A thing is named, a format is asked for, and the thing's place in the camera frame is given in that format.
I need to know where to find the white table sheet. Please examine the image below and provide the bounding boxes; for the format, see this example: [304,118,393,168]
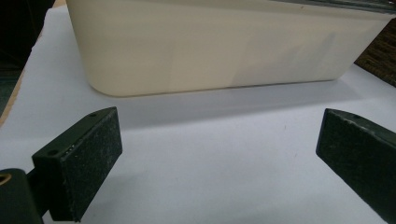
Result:
[0,5,396,224]

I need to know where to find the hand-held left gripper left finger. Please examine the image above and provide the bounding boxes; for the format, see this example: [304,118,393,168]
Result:
[0,106,123,224]

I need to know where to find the cream divided storage box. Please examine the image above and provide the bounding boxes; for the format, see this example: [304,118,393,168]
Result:
[64,0,396,98]

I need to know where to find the brown woven basket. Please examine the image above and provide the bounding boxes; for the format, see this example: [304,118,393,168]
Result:
[354,18,396,88]

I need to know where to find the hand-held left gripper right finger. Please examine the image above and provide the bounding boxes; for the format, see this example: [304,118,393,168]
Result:
[315,107,396,224]

